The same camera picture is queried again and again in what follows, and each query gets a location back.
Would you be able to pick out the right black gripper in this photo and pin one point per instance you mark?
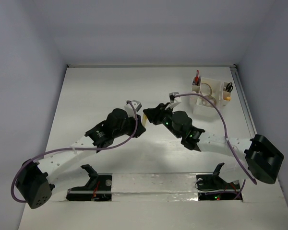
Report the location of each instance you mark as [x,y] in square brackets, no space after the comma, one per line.
[155,116]

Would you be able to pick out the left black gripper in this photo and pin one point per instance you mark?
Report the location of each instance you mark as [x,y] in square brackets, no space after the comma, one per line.
[139,127]

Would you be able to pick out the yellow highlighter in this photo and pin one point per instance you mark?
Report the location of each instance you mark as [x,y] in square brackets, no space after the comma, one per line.
[144,120]

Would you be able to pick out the clear tape roll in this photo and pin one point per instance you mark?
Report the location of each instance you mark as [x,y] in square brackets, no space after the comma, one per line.
[209,101]

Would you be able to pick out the beige masking tape roll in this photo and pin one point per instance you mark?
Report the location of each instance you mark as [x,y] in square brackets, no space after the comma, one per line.
[205,89]

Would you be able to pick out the red gel pen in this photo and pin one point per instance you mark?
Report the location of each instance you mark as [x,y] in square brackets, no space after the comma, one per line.
[196,78]

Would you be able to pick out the white perforated organizer basket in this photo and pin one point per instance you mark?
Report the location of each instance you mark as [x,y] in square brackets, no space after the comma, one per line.
[218,92]

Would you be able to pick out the black handled scissors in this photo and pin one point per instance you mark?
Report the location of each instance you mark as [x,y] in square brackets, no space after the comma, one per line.
[229,87]

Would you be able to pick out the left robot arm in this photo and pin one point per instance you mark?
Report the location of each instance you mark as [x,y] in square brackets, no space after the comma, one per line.
[42,176]

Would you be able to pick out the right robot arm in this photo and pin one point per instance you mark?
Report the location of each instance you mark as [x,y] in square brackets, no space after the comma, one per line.
[256,157]

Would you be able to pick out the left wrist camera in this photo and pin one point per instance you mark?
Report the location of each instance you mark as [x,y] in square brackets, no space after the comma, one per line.
[134,105]

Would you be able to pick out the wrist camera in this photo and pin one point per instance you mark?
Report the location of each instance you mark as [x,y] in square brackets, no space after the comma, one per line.
[134,105]
[174,100]

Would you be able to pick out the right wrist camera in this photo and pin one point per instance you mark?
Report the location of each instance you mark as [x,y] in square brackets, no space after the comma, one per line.
[174,100]

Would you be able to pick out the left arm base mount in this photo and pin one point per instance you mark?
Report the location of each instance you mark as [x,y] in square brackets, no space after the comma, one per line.
[98,187]

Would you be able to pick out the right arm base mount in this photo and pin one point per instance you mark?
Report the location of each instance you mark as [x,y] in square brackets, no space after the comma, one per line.
[211,187]

